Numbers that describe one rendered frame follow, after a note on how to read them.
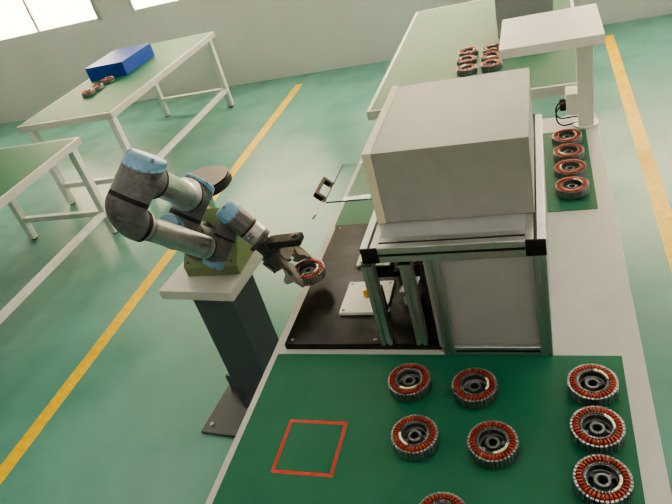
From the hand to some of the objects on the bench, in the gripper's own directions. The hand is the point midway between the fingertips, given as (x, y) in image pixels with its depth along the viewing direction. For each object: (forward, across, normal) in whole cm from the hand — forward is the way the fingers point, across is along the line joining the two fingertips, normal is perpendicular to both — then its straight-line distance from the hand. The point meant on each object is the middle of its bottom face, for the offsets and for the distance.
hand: (310, 272), depth 199 cm
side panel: (+41, +27, +44) cm, 66 cm away
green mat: (+32, +59, +30) cm, 73 cm away
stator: (+29, +41, +26) cm, 56 cm away
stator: (+38, +42, +40) cm, 70 cm away
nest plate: (+16, +7, +12) cm, 22 cm away
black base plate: (+19, -5, +12) cm, 23 cm away
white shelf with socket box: (+52, -96, +58) cm, 124 cm away
